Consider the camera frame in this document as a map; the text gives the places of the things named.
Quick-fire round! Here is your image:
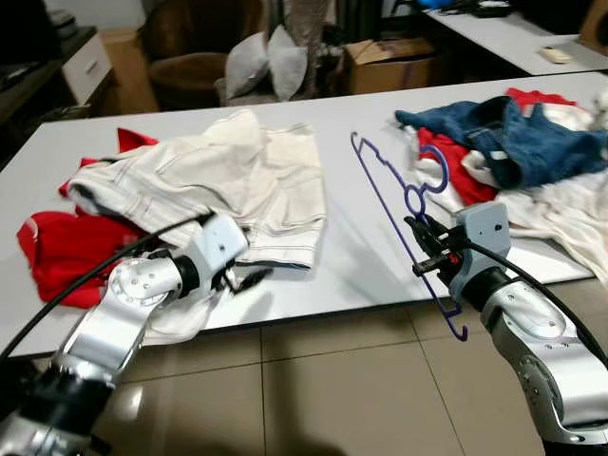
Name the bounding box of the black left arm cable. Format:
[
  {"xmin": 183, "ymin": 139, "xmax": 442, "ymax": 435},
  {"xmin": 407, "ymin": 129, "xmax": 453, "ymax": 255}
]
[{"xmin": 0, "ymin": 214, "xmax": 208, "ymax": 360}]

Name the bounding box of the white drawer cabinet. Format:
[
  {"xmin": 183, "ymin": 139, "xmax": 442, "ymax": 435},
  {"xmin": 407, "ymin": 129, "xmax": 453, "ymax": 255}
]
[{"xmin": 57, "ymin": 27, "xmax": 117, "ymax": 107}]

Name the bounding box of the grey scratching post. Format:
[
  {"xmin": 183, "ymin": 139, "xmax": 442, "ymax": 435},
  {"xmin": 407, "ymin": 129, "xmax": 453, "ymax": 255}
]
[{"xmin": 283, "ymin": 0, "xmax": 335, "ymax": 72}]

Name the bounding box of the beige garment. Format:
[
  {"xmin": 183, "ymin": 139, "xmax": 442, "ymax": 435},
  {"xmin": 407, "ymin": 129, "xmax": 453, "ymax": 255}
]
[{"xmin": 587, "ymin": 87, "xmax": 608, "ymax": 129}]

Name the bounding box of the white desk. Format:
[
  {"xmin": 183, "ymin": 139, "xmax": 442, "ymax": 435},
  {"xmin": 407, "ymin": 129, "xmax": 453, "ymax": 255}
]
[{"xmin": 426, "ymin": 5, "xmax": 608, "ymax": 79}]

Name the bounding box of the red shirt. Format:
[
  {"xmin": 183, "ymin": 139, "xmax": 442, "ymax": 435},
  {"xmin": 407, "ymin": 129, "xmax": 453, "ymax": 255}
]
[{"xmin": 416, "ymin": 87, "xmax": 579, "ymax": 207}]

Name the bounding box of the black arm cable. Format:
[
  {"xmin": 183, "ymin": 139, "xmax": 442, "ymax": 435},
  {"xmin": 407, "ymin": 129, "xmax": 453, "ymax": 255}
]
[
  {"xmin": 461, "ymin": 237, "xmax": 608, "ymax": 364},
  {"xmin": 0, "ymin": 214, "xmax": 208, "ymax": 360}
]

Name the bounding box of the beige remote control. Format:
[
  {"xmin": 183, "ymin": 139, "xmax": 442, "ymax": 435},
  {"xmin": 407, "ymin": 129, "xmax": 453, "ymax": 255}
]
[{"xmin": 540, "ymin": 45, "xmax": 575, "ymax": 66}]

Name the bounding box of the light grey left wrist camera mount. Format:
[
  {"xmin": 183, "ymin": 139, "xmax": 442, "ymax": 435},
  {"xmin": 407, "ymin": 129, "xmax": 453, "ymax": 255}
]
[{"xmin": 185, "ymin": 213, "xmax": 251, "ymax": 283}]

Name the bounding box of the dark brown armchair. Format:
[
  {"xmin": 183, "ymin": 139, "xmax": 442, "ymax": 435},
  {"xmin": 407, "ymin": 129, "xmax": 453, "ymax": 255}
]
[{"xmin": 141, "ymin": 0, "xmax": 269, "ymax": 112}]

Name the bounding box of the red garment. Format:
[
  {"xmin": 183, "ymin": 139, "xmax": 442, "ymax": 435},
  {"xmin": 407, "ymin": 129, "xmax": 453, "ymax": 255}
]
[{"xmin": 16, "ymin": 126, "xmax": 161, "ymax": 311}]

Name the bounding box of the blue denim garment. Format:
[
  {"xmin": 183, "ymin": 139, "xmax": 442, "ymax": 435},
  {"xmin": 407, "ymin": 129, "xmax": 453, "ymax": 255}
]
[{"xmin": 393, "ymin": 95, "xmax": 608, "ymax": 191}]

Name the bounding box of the grey pillow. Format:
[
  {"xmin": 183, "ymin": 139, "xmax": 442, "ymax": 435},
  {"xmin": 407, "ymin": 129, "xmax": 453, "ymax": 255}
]
[
  {"xmin": 266, "ymin": 25, "xmax": 311, "ymax": 102},
  {"xmin": 224, "ymin": 31, "xmax": 275, "ymax": 102}
]

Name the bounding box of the open cardboard box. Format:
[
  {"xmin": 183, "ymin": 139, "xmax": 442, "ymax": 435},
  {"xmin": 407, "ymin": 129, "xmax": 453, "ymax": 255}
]
[{"xmin": 342, "ymin": 36, "xmax": 444, "ymax": 96}]

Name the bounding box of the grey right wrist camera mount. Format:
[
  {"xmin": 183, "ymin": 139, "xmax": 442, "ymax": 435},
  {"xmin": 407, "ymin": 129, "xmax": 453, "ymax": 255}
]
[{"xmin": 448, "ymin": 201, "xmax": 512, "ymax": 286}]

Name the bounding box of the white t-shirt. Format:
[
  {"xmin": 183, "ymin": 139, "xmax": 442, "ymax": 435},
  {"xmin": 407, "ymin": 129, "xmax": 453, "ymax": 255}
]
[{"xmin": 454, "ymin": 100, "xmax": 608, "ymax": 284}]

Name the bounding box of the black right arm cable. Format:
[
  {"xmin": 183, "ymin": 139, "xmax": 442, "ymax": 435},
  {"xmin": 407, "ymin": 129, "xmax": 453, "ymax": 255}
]
[{"xmin": 461, "ymin": 237, "xmax": 608, "ymax": 364}]

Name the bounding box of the black tray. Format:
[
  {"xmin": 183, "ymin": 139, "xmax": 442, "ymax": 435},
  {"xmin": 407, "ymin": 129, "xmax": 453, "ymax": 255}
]
[{"xmin": 470, "ymin": 0, "xmax": 521, "ymax": 20}]

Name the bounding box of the purple plastic hanger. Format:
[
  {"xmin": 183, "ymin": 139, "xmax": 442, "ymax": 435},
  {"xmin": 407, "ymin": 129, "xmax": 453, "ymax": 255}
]
[{"xmin": 349, "ymin": 130, "xmax": 472, "ymax": 343}]

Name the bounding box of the cream jacket with dark stitching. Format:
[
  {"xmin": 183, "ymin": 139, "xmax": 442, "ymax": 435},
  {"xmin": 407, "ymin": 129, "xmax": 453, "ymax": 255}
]
[{"xmin": 62, "ymin": 106, "xmax": 329, "ymax": 346}]

